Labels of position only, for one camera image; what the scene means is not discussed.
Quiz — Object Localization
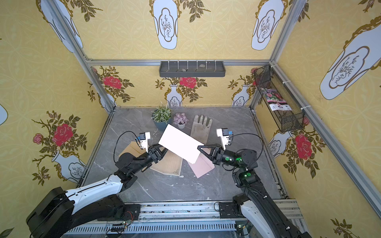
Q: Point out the pink envelope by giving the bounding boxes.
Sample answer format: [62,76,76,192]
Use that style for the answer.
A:
[188,153,215,179]

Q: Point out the brown kraft envelope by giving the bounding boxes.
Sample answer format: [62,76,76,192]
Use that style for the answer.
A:
[118,142,146,157]

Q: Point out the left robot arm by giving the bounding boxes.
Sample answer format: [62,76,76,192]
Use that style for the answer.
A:
[26,144,168,238]

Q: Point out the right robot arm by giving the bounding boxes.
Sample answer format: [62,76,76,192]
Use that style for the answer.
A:
[197,144,311,238]

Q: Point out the dirty white work glove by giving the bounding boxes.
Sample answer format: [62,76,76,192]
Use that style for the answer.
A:
[190,115,213,145]

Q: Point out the green plant in blue pot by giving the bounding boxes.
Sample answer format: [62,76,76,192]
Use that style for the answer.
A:
[151,106,172,131]

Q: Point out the purple flowers in white pot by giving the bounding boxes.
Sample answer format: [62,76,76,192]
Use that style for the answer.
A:
[173,113,189,130]

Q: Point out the seed packet in basket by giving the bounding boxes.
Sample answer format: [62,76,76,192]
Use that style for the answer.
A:
[260,88,292,111]

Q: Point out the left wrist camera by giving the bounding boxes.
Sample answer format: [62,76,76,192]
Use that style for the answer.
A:
[137,132,151,152]

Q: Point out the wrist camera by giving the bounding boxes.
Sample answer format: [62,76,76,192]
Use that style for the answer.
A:
[216,128,233,150]
[137,132,151,152]

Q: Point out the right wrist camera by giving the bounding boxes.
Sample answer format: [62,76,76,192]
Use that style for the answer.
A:
[216,128,233,150]

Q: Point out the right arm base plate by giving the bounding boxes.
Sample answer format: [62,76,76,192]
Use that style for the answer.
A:
[218,202,243,219]

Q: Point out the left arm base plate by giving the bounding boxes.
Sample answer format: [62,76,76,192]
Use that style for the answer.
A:
[115,204,141,221]

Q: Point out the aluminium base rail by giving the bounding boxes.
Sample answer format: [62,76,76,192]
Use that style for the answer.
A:
[62,199,310,238]

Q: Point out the black wire mesh basket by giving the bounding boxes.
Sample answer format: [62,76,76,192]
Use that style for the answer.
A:
[254,65,304,132]

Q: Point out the grey wall shelf tray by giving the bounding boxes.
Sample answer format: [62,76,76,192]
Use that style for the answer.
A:
[159,60,226,78]

